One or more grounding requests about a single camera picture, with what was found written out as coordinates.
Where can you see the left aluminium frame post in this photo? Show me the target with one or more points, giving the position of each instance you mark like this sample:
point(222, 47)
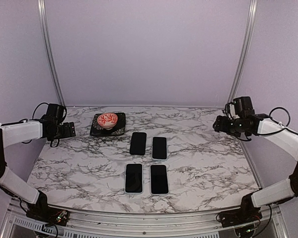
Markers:
point(49, 53)

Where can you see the lavender phone case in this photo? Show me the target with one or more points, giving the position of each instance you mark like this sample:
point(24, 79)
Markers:
point(125, 191)

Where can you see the aluminium frame post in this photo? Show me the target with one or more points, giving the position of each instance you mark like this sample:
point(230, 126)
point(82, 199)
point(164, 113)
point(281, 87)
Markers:
point(49, 53)
point(249, 29)

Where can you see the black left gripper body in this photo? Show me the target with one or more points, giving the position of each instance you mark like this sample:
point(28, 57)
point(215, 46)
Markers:
point(61, 133)

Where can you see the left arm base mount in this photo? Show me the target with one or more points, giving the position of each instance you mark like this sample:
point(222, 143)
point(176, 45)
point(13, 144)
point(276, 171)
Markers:
point(51, 216)

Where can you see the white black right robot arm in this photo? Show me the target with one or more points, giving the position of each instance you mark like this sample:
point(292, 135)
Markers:
point(271, 145)

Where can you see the white phone case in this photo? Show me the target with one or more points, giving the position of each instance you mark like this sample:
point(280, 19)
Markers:
point(151, 192)

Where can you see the black phone case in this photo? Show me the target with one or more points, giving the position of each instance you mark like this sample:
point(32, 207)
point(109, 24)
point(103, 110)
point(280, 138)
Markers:
point(138, 143)

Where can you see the aluminium front rail base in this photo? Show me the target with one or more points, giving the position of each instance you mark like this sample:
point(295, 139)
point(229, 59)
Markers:
point(93, 224)

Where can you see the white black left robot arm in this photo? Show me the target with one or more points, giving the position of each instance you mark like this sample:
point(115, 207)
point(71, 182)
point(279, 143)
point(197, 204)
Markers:
point(15, 165)

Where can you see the red white patterned bowl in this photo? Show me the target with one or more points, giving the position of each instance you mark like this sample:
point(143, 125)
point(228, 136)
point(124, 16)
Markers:
point(107, 120)

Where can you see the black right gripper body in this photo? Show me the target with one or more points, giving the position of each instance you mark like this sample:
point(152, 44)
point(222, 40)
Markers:
point(235, 128)

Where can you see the light blue phone case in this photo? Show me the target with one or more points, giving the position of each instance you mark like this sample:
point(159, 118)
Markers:
point(159, 158)

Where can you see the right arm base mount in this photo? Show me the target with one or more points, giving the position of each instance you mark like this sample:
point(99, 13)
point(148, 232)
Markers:
point(237, 217)

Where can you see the right aluminium frame post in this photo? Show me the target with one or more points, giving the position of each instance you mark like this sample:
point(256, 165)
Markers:
point(249, 29)

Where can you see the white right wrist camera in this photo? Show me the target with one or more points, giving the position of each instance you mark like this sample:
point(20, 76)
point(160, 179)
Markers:
point(229, 110)

